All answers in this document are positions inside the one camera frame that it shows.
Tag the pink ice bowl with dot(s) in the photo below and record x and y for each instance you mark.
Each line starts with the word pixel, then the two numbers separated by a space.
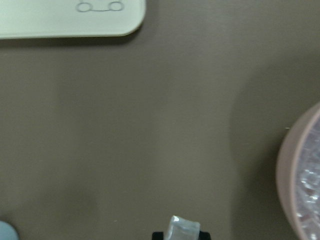
pixel 298 175

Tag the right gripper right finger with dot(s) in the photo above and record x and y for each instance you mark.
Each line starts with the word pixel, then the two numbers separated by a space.
pixel 204 236

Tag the cream rabbit tray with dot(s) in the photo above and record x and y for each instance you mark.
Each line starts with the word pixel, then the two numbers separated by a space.
pixel 32 19

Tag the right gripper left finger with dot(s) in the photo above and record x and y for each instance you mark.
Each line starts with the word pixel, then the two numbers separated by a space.
pixel 157 235

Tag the blue plastic cup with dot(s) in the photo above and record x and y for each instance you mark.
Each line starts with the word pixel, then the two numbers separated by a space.
pixel 7 232

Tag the clear ice cube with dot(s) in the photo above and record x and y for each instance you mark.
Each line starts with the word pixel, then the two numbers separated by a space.
pixel 182 229

